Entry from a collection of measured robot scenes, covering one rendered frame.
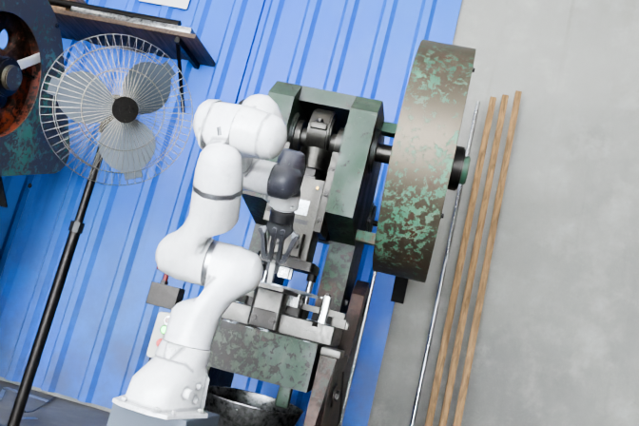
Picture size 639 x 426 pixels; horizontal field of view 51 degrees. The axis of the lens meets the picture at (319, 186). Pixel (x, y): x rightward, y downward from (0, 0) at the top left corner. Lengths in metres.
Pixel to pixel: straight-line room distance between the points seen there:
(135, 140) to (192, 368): 1.34
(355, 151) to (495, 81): 1.62
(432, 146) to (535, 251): 1.66
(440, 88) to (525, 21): 1.90
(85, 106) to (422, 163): 1.32
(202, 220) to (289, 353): 0.71
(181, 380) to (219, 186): 0.42
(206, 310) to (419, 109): 0.87
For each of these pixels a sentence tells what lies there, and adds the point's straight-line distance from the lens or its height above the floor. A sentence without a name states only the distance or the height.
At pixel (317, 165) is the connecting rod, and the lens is 2.33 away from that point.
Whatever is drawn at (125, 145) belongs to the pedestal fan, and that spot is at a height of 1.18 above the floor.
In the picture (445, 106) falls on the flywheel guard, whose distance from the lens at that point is 2.00.
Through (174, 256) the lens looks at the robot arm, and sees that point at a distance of 1.56.
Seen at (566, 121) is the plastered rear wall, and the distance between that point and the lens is 3.71.
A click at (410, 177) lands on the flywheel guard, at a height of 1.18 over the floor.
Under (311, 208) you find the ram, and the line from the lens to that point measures 2.26.
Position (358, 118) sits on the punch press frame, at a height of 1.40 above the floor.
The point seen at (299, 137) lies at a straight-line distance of 2.36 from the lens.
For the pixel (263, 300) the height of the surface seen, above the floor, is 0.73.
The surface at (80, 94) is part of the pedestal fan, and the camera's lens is 2.68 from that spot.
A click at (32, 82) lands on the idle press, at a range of 3.22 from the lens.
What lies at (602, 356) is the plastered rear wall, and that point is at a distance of 3.56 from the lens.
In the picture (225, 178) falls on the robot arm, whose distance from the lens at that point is 1.44.
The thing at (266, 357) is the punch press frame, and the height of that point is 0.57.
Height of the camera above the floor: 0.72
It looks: 11 degrees up
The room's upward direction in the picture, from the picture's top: 14 degrees clockwise
